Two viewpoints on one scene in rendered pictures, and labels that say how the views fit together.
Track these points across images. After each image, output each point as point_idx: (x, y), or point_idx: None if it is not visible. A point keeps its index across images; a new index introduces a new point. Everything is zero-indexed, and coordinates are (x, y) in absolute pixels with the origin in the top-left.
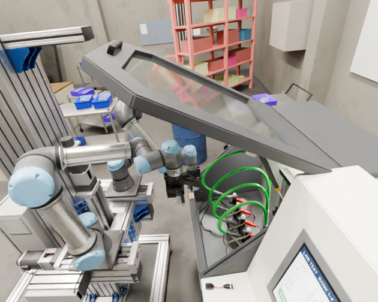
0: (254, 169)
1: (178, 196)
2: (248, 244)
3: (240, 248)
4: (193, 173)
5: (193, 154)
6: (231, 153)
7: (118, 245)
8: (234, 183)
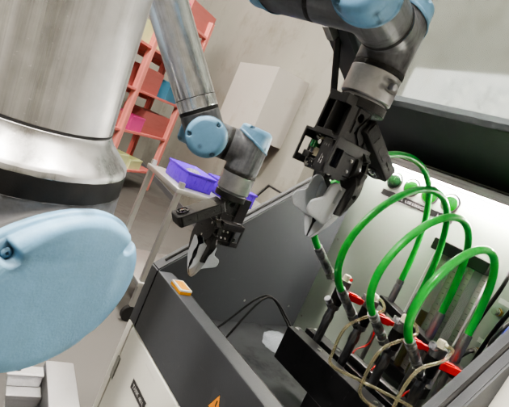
0: (446, 200)
1: (337, 185)
2: (490, 365)
3: (471, 379)
4: (230, 210)
5: (267, 148)
6: (402, 153)
7: None
8: (262, 292)
